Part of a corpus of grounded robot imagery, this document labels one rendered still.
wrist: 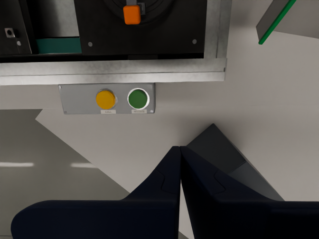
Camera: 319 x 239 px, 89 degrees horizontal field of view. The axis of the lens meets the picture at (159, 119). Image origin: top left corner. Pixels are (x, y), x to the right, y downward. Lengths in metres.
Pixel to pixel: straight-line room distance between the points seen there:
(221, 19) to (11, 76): 0.45
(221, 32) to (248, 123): 0.28
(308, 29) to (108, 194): 1.82
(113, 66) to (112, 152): 0.29
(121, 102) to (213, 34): 0.23
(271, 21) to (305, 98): 0.32
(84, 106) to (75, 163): 1.41
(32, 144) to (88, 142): 1.37
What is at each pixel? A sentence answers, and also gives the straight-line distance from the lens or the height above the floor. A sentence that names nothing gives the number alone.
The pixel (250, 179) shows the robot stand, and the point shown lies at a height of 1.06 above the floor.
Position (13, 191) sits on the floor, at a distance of 2.36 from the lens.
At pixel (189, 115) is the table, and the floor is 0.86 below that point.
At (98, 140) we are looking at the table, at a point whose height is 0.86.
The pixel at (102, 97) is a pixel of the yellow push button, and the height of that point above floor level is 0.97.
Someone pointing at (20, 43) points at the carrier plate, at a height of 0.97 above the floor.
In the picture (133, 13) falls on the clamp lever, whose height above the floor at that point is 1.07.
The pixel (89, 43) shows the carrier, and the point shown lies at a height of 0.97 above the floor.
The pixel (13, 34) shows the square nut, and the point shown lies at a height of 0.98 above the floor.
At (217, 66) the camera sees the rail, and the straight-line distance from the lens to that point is 0.37.
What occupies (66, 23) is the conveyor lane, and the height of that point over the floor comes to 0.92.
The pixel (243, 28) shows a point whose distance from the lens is 0.50.
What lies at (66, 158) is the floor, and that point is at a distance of 1.80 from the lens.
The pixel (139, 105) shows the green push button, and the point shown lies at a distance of 0.35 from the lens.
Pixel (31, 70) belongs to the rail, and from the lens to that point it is 0.45.
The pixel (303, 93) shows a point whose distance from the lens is 0.59.
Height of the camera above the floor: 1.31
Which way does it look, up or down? 72 degrees down
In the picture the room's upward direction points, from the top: 176 degrees counter-clockwise
